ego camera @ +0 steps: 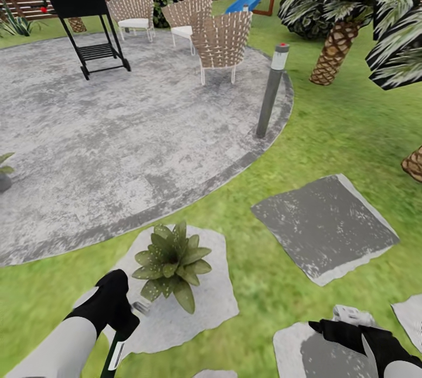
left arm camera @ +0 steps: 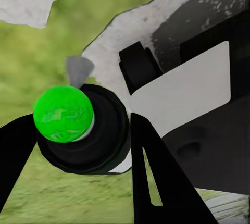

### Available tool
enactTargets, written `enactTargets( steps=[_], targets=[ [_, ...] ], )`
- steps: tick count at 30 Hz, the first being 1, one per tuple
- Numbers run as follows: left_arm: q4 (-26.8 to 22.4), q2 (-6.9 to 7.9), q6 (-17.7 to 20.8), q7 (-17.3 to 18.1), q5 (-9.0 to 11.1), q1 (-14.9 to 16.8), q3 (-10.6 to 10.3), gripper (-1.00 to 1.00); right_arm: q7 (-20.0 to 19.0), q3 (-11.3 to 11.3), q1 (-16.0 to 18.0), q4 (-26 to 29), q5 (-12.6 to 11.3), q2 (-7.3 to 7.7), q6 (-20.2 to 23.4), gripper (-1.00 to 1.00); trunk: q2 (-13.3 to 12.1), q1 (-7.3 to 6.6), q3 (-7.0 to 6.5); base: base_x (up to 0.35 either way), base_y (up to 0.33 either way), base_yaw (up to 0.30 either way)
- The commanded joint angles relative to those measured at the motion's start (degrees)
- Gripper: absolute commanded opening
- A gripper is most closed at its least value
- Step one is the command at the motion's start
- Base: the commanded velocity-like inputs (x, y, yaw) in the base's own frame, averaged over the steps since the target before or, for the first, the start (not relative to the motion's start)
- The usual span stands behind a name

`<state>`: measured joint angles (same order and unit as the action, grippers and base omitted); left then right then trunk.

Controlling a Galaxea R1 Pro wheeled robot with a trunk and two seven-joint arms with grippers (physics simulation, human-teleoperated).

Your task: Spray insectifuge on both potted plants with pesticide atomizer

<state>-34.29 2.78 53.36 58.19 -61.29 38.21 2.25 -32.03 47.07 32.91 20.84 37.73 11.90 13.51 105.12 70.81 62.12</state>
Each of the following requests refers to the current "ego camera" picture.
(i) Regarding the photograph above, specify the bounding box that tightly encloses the insectifuge atomizer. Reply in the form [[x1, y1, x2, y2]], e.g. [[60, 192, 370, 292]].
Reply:
[[100, 332, 126, 378]]

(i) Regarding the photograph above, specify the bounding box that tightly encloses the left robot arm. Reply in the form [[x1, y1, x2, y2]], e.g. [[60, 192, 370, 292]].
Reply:
[[4, 269, 152, 378]]

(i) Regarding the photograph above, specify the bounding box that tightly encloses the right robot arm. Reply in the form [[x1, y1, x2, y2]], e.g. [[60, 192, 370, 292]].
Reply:
[[308, 304, 422, 378]]

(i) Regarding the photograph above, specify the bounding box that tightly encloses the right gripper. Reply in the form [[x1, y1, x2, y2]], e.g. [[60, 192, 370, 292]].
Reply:
[[308, 319, 360, 353]]

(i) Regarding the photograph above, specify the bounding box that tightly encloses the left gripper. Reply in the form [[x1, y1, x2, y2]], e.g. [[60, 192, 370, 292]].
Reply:
[[108, 303, 140, 339]]

